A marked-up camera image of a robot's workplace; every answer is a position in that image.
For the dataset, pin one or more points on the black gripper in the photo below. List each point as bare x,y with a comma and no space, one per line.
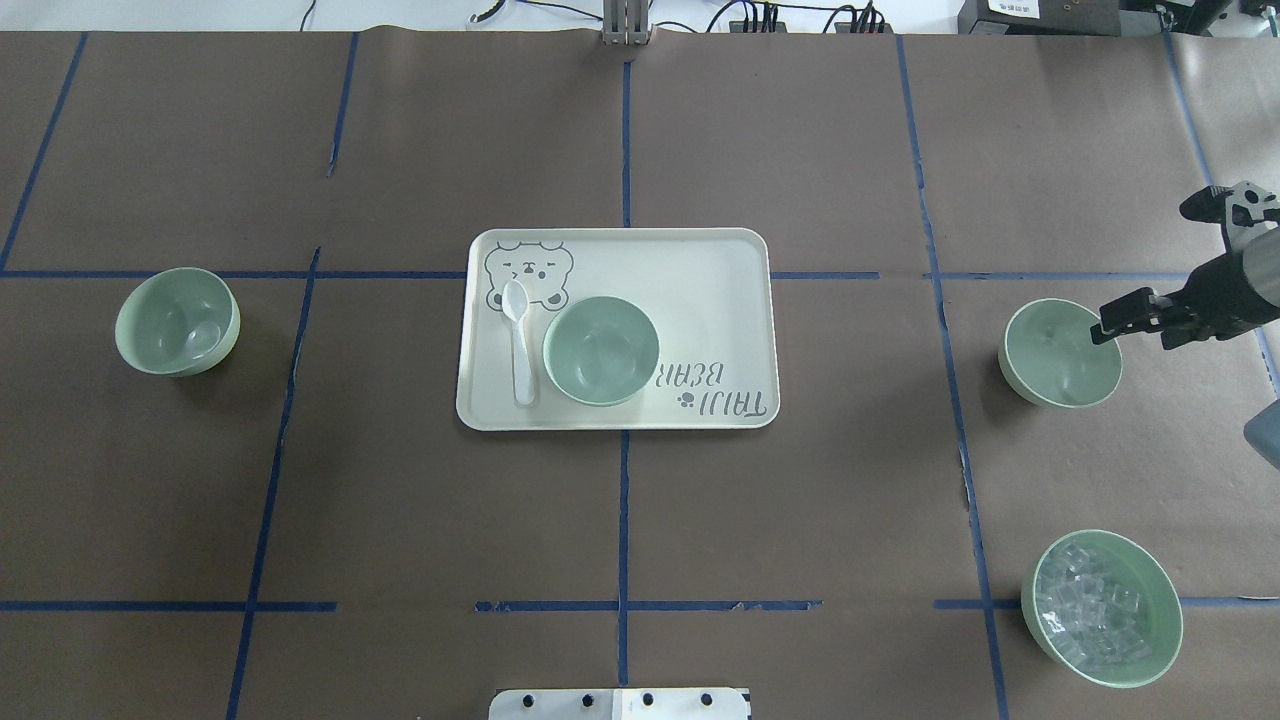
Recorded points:
1226,287

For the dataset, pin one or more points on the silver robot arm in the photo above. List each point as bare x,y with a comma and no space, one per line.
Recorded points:
1262,248

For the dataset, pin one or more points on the green bowl with ice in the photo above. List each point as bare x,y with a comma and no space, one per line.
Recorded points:
1103,607

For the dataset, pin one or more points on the black computer box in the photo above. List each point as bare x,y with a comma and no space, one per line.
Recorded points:
1086,18

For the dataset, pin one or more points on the cream bear tray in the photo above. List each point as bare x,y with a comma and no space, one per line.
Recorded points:
707,290

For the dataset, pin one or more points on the black power strip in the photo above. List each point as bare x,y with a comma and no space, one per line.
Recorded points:
796,17

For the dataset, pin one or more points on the green bowl on tray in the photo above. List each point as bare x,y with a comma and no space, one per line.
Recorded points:
601,351

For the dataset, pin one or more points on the white plastic spoon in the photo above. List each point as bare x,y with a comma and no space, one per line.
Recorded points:
516,306

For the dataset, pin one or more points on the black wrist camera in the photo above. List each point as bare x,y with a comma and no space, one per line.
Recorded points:
1238,208

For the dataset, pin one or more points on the aluminium frame post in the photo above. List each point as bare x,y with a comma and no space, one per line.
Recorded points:
626,23

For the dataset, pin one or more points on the white camera mast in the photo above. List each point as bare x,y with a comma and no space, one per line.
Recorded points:
622,703

